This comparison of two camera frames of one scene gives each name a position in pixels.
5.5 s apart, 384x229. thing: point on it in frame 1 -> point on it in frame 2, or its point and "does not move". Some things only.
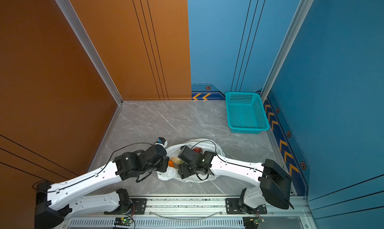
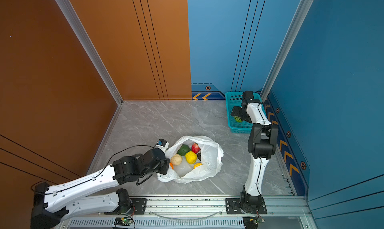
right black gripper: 182,172 -> 236,112
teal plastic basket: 246,113 does not move
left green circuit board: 124,221 does not move
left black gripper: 165,165 does not move
